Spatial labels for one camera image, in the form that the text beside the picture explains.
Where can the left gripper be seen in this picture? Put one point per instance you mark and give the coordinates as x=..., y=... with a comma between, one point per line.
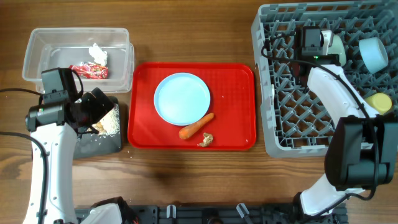
x=100, y=110

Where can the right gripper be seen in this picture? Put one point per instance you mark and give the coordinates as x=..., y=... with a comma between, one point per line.
x=336, y=56

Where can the rice food leftovers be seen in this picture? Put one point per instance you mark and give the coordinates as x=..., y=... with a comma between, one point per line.
x=109, y=125

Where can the green bowl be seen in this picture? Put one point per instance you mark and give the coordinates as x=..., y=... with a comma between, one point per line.
x=337, y=48

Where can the red candy wrapper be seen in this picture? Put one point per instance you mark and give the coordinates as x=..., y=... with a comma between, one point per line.
x=91, y=70

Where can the white tissue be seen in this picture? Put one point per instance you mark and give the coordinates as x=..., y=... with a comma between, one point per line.
x=100, y=56

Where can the light blue bowl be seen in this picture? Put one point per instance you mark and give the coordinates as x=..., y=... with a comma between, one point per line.
x=373, y=54

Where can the yellow plastic cup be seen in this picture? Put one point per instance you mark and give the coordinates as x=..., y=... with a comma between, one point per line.
x=381, y=102

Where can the light blue plate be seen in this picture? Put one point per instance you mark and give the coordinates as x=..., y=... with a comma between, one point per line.
x=182, y=99

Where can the orange carrot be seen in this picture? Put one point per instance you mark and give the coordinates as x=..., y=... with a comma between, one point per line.
x=188, y=131

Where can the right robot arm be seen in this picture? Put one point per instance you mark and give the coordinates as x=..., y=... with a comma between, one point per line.
x=362, y=153

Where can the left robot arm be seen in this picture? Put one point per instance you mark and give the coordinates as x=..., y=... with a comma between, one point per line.
x=53, y=127

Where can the black waste tray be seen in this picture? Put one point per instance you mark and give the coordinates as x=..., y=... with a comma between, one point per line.
x=89, y=145

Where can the clear plastic waste bin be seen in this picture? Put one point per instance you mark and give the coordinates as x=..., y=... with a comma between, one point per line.
x=62, y=47

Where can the grey dishwasher rack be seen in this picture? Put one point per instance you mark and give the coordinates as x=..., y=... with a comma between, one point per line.
x=295, y=122

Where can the red serving tray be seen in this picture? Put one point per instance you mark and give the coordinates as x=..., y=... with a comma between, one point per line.
x=232, y=94

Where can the ginger root piece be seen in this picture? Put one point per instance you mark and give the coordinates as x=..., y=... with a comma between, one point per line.
x=207, y=140

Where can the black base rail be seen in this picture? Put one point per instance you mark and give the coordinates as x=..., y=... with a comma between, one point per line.
x=266, y=214

